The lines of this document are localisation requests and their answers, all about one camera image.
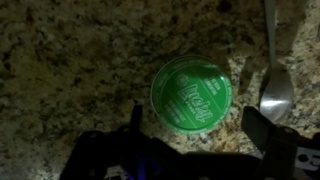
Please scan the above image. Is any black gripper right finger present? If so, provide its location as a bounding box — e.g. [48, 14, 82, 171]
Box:
[240, 105, 298, 180]

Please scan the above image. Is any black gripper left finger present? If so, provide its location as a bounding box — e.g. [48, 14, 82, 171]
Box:
[79, 104, 145, 168]

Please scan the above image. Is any green printed jar lid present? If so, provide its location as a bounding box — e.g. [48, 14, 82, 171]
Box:
[149, 54, 234, 136]

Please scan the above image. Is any metal spoon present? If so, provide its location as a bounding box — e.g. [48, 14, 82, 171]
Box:
[259, 0, 295, 123]

